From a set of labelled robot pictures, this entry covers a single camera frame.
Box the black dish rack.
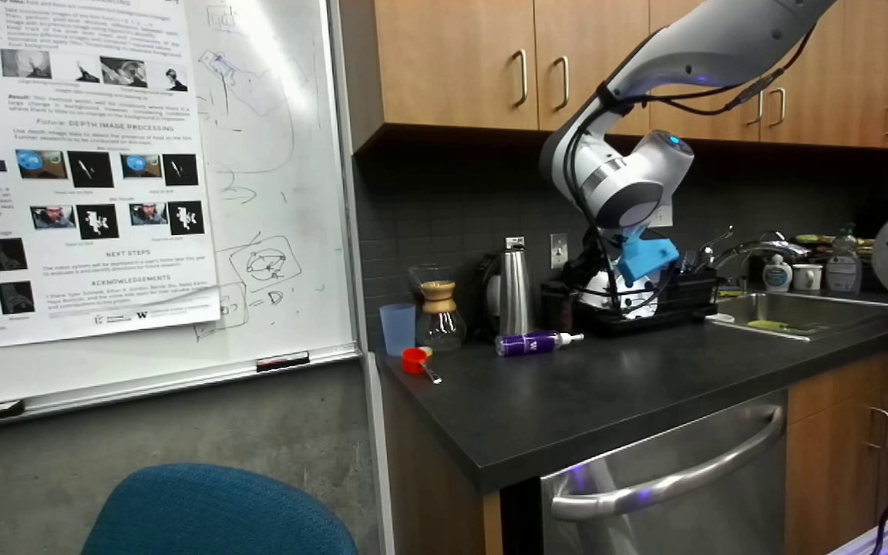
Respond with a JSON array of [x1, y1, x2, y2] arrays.
[[539, 261, 720, 339]]

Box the stainless steel sink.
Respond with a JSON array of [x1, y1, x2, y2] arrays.
[[710, 288, 888, 343]]

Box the black jar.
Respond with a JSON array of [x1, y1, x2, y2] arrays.
[[539, 278, 581, 336]]

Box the stainless steel thermos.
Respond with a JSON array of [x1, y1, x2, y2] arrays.
[[500, 234, 530, 339]]

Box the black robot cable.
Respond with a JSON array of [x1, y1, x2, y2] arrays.
[[608, 17, 817, 116]]

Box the stainless steel dishwasher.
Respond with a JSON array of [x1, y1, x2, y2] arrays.
[[538, 389, 794, 555]]

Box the yellow green sponge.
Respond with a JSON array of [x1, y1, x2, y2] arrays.
[[747, 317, 814, 346]]

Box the small red plastic object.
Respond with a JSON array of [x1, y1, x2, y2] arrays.
[[397, 346, 444, 389]]

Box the whiteboard marker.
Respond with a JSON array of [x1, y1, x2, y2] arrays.
[[252, 352, 315, 375]]

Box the wooden lower cabinet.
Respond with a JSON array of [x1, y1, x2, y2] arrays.
[[783, 343, 888, 555]]

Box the glass carafe with wooden collar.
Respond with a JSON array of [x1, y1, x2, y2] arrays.
[[415, 278, 469, 357]]

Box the purple bottle with white cap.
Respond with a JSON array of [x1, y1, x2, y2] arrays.
[[493, 331, 588, 361]]

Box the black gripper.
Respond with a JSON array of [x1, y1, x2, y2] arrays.
[[576, 228, 634, 301]]

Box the wooden upper cabinets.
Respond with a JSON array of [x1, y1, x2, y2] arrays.
[[339, 0, 888, 153]]

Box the white poster with dark pictures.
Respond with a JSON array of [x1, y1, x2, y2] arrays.
[[0, 0, 222, 352]]

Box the whiteboard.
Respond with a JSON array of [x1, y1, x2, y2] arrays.
[[0, 0, 369, 429]]

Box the chrome sink faucet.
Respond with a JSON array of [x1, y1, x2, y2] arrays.
[[703, 226, 812, 297]]

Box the soap dispenser bottle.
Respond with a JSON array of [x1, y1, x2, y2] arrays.
[[763, 253, 797, 297]]

